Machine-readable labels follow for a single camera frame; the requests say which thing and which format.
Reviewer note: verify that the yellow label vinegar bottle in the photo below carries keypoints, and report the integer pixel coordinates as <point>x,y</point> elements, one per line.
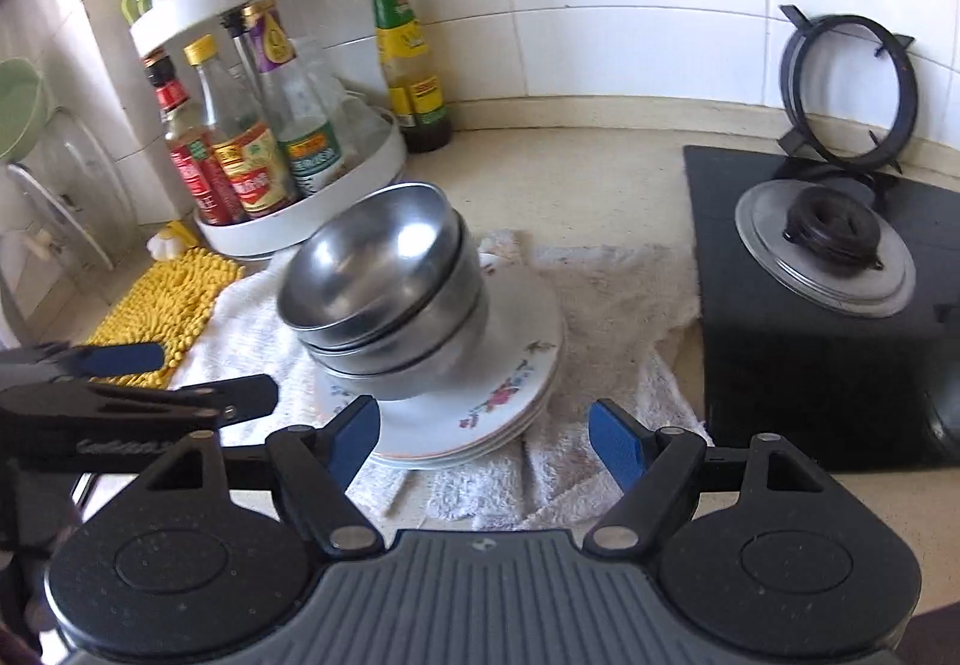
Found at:
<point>239,134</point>

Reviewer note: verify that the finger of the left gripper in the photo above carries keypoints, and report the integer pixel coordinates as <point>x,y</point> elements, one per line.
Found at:
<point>57,360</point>
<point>83,404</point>

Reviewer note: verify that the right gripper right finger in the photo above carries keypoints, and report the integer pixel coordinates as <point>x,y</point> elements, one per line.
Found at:
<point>657,472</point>

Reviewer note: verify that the glass pot lid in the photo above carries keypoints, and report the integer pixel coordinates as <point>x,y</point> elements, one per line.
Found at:
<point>69,181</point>

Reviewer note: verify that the small floral plate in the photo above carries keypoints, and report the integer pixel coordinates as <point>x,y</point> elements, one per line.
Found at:
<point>526,323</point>

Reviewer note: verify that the steel burner ring plate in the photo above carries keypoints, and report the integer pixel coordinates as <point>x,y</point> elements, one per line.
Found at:
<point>760,218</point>

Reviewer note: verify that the yellow chenille mat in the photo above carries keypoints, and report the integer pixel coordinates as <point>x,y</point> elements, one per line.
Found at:
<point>170,304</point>

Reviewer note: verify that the white towel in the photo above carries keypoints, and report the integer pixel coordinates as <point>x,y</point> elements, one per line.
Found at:
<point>624,312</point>

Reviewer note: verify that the steel bowl back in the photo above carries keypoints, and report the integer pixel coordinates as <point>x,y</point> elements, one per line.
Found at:
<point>422,375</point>

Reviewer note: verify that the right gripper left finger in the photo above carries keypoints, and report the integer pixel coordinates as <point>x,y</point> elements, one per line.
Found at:
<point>314,467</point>

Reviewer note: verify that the black gas stove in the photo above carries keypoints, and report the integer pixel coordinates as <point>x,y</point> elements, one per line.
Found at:
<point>853,394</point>

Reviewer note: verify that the large floral plate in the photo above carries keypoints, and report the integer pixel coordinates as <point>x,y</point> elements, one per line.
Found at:
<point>430,433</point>
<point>466,456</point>

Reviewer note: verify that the steel bowl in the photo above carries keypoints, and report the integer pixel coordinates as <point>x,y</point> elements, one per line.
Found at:
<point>422,375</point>
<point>418,333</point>
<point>372,264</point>

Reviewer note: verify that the white flower sink stopper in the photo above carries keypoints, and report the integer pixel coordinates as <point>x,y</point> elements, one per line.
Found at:
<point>171,242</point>

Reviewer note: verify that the white rotating condiment tray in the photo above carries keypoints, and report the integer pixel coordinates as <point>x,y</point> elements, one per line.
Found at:
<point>374,149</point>

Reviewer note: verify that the green plastic bowl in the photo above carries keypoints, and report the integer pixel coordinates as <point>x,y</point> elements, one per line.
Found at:
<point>24,108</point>

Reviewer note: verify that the yellow green cooking wine bottle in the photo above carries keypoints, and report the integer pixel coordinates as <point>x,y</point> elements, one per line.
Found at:
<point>413,84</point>

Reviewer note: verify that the green label fish sauce bottle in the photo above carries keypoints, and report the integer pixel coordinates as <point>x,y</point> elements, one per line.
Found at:
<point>302,123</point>

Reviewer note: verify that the black burner cap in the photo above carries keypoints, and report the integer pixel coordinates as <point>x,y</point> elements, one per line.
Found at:
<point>838,230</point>

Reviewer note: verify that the red label soy sauce bottle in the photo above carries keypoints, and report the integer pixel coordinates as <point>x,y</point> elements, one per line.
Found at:
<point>185,137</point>

